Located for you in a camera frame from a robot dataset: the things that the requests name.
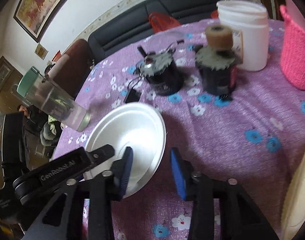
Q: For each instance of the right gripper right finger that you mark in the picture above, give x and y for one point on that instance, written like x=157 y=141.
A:
x=240 y=216

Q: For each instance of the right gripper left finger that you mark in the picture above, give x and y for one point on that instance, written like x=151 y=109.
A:
x=61 y=218

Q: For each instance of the beige bowl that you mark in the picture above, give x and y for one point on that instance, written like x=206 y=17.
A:
x=293 y=214

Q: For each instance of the seated person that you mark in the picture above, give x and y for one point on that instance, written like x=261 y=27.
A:
x=38 y=123

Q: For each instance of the purple floral tablecloth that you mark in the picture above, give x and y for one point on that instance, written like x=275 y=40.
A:
x=258 y=138

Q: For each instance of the clear bottle green lid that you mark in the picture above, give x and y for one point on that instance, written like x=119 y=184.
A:
x=46 y=95

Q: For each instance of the small white bowl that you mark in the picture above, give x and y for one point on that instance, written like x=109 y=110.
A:
x=136 y=125

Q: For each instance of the brown armchair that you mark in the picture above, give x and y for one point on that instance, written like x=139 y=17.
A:
x=72 y=68

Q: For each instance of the black motor with brown roll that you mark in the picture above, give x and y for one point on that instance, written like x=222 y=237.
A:
x=217 y=62

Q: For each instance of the black motor device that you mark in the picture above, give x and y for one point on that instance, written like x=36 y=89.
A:
x=160 y=71

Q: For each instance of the pink knitted cup sleeve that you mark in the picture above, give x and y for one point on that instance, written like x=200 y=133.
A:
x=292 y=60

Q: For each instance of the white plastic jar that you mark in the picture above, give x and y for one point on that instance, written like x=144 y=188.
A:
x=249 y=22

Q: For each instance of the framed painting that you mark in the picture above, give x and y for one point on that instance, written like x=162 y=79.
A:
x=34 y=16

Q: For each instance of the red plastic bag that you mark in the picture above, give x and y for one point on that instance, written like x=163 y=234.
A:
x=162 y=22

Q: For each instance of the black leather sofa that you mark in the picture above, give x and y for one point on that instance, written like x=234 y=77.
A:
x=140 y=22

